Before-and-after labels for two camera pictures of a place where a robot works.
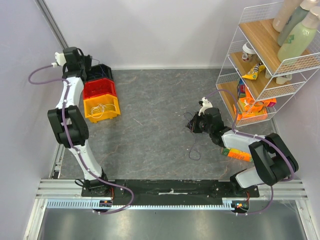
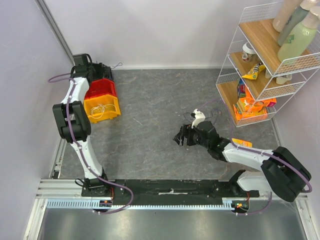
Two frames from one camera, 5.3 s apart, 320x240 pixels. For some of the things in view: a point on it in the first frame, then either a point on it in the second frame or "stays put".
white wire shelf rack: (246, 83) stays put
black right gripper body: (194, 122) -> (188, 136)
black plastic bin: (99, 71) stays put
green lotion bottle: (298, 43) stays put
